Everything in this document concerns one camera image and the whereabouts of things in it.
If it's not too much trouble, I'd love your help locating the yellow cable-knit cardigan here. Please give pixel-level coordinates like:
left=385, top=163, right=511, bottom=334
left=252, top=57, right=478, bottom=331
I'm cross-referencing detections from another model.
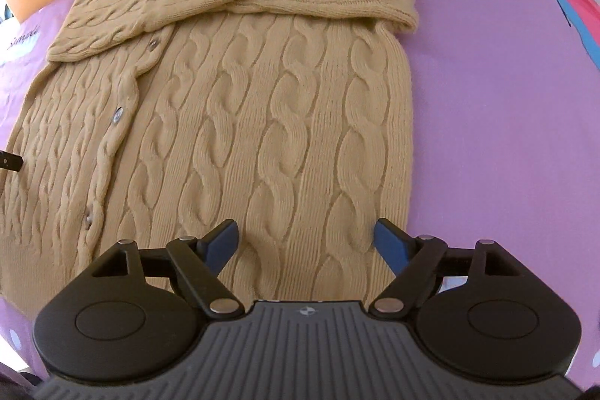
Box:
left=1, top=0, right=418, bottom=317

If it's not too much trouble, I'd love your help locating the pink and blue pillow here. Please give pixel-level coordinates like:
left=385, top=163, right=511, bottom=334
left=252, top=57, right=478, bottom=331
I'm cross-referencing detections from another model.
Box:
left=556, top=0, right=599, bottom=67

